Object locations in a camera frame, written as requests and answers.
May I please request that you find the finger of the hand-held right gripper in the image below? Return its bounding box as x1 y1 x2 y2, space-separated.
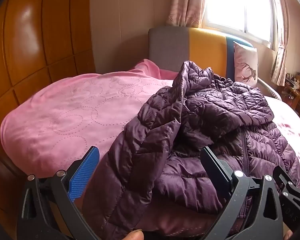
273 165 300 228

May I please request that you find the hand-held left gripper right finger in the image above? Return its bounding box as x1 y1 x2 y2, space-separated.
200 147 284 240

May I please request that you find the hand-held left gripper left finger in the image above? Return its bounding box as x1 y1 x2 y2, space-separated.
17 146 100 240

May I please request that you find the purple quilted puffer jacket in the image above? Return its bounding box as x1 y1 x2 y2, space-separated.
81 60 300 237

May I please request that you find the person's left hand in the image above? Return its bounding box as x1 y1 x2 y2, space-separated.
125 229 145 240

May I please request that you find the pink dotted-circle blanket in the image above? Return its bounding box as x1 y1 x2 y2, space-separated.
0 59 228 236

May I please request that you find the cluttered wooden side table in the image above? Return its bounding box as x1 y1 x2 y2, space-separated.
281 72 300 118

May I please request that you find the pink deer print pillow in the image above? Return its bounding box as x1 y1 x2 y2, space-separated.
233 41 259 88

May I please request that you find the grey yellow blue headboard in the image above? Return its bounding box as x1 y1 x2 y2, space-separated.
148 26 254 80

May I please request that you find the pink star print curtain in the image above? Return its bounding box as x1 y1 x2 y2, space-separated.
165 0 208 28
270 0 290 87

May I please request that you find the wooden wardrobe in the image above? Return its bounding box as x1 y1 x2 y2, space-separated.
0 0 95 175

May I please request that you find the window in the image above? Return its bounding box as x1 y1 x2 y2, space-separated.
205 0 278 43

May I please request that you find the white bed rail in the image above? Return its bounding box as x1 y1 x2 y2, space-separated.
257 77 282 101

